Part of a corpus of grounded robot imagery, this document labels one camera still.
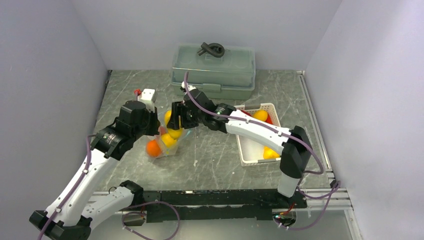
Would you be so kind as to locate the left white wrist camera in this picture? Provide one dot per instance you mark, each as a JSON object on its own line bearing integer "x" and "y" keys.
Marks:
{"x": 147, "y": 96}

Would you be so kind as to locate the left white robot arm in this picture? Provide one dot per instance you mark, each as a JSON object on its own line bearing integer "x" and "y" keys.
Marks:
{"x": 69, "y": 217}

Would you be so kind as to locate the clear zip top bag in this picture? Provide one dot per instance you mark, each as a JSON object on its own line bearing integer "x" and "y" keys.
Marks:
{"x": 165, "y": 150}

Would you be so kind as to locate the yellow lemon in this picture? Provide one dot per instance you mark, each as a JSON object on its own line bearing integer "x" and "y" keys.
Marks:
{"x": 261, "y": 115}

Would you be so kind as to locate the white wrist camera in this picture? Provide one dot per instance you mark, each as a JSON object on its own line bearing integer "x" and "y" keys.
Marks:
{"x": 185, "y": 88}
{"x": 147, "y": 96}

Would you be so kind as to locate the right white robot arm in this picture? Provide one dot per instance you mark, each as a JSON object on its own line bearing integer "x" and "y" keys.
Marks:
{"x": 292, "y": 145}

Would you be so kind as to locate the orange tangerine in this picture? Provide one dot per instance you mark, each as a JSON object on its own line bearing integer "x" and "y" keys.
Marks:
{"x": 153, "y": 149}

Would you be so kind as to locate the red bell pepper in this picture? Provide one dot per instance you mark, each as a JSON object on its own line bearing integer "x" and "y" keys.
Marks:
{"x": 246, "y": 113}

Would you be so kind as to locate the pink peach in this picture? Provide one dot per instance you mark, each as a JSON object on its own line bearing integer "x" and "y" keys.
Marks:
{"x": 162, "y": 130}

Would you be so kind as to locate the red orange carrot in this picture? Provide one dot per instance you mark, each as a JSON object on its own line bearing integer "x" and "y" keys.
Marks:
{"x": 269, "y": 120}

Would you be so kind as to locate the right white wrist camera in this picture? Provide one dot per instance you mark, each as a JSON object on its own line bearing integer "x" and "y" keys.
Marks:
{"x": 185, "y": 88}

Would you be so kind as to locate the green plastic storage box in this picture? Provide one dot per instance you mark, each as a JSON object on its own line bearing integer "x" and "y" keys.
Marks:
{"x": 230, "y": 77}

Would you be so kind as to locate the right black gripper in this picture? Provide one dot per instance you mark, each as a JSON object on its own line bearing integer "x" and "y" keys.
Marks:
{"x": 178, "y": 109}

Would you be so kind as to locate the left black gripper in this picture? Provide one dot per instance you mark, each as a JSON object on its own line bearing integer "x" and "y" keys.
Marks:
{"x": 156, "y": 124}

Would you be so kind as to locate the yellow apple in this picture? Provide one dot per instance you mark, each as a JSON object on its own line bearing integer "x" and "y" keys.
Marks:
{"x": 168, "y": 140}

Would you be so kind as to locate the small yellow fruit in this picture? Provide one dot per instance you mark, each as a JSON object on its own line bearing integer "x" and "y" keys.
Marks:
{"x": 175, "y": 134}

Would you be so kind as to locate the white perforated plastic basket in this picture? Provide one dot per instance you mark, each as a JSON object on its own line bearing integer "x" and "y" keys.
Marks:
{"x": 251, "y": 152}

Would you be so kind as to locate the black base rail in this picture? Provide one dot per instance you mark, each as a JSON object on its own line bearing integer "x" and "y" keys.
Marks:
{"x": 259, "y": 204}

